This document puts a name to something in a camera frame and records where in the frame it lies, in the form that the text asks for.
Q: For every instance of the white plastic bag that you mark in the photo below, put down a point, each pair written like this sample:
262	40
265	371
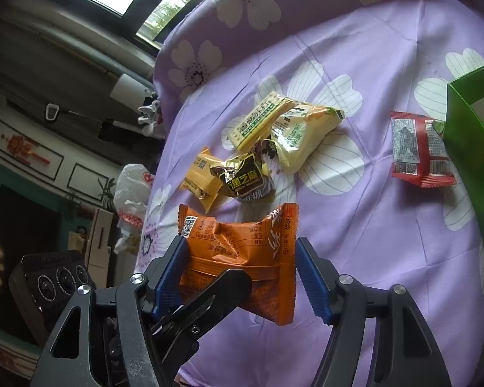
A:
131	193

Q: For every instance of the purple floral pillow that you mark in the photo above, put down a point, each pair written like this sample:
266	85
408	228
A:
306	0

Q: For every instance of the black sesame snack packet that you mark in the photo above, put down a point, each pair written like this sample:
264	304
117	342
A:
244	179

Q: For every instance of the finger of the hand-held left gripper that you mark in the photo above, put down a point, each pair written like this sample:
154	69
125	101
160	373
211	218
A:
222	294

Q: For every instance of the white lampshade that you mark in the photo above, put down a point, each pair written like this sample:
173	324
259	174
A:
129	88

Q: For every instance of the white carabiner hook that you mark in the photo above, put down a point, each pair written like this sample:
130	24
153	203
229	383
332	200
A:
53	112

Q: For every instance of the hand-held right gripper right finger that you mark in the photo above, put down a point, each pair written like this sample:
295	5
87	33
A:
314	278

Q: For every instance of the green cardboard box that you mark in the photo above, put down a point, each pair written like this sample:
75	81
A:
474	137

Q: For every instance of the yellow-orange snack packet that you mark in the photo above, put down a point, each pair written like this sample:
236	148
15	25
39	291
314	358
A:
199	177

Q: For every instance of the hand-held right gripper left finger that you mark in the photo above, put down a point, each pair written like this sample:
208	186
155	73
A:
167	278

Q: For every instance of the red snack packet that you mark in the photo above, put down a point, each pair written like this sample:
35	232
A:
421	153

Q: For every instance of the cream cracker packet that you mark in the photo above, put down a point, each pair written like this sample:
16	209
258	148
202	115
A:
254	123

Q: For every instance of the red wall ornament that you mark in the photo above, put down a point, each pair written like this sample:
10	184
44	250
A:
24	149

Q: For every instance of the pale yellow snack packet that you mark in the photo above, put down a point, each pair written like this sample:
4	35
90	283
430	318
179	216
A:
306	133

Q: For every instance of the black and white cloth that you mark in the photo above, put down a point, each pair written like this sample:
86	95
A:
150	117

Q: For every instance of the orange snack packet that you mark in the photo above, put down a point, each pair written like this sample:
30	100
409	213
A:
234	246

